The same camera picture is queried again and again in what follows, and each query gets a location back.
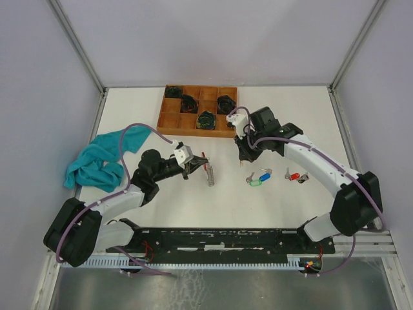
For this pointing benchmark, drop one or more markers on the key with blue tag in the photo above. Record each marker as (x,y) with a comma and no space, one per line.
(266,174)

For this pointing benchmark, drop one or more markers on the key with red tag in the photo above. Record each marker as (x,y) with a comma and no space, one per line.
(293,176)

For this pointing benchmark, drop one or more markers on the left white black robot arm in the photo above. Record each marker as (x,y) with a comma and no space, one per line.
(79,230)

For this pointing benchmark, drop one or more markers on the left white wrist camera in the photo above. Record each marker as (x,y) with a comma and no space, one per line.
(182,153)

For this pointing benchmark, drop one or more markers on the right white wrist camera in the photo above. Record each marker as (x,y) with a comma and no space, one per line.
(239,122)

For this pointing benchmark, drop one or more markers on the key with green tag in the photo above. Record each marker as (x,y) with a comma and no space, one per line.
(253,182)

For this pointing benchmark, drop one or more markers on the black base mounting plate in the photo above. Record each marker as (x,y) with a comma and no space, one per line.
(224,245)

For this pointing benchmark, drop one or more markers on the key with black tag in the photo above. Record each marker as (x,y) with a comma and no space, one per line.
(303,178)

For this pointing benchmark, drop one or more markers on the rolled dark tie right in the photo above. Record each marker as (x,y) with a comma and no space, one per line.
(225,105)

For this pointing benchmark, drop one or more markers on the wooden compartment tray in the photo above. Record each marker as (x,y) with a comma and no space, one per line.
(172,122)

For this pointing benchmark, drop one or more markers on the teal cloth towel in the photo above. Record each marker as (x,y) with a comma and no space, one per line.
(97,165)

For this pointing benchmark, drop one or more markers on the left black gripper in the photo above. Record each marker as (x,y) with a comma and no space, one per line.
(193,165)

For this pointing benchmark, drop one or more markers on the rolled dark tie centre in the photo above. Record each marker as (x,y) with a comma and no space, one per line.
(188,104)

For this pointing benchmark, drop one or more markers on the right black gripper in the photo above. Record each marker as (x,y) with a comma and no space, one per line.
(244,153)

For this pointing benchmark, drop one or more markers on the grey slotted cable duct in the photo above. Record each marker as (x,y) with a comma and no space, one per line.
(117,261)

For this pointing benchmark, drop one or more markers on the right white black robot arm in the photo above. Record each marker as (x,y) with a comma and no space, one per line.
(357,196)

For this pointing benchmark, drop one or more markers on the rolled dark tie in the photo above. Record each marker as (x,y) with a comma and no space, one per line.
(173,91)
(225,105)
(188,104)

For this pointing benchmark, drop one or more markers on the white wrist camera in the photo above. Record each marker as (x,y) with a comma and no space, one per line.
(182,153)
(239,122)

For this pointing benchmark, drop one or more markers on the rolled dark tie top left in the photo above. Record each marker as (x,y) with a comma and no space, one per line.
(173,91)

